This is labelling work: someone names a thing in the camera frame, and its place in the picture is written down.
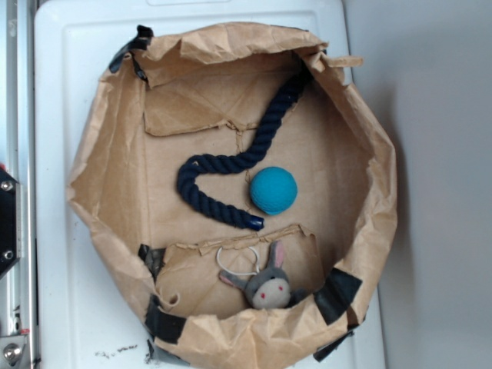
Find blue textured ball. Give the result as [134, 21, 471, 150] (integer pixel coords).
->
[250, 167, 298, 215]

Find brown paper bag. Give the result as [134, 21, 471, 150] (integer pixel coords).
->
[67, 22, 397, 368]

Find gray plush donkey toy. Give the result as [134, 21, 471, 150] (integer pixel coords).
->
[216, 241, 308, 310]

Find white plastic bin lid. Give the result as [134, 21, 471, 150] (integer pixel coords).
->
[32, 0, 387, 369]

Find dark blue rope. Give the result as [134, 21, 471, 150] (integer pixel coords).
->
[177, 71, 313, 231]

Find metal frame rail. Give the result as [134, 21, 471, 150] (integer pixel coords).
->
[1, 1, 42, 368]

